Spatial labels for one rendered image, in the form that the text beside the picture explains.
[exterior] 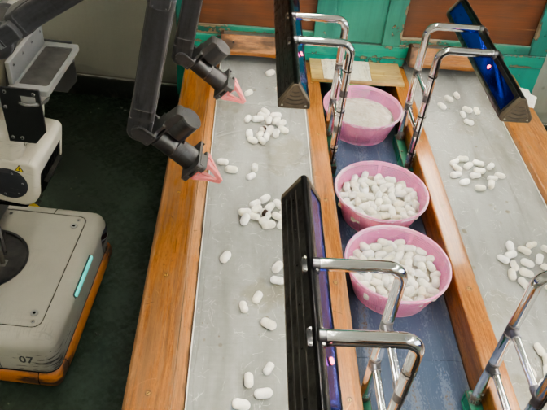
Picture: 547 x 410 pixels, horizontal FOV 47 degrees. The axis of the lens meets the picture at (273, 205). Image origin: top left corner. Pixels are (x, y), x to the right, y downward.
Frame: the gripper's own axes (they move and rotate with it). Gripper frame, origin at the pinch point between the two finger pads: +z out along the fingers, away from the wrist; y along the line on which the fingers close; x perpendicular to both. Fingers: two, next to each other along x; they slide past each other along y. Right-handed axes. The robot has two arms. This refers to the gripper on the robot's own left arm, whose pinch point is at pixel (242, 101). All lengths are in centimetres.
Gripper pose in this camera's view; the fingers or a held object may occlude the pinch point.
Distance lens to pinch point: 201.4
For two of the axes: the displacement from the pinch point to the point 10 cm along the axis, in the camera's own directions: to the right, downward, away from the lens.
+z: 7.0, 5.3, 4.8
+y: -0.1, -6.7, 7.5
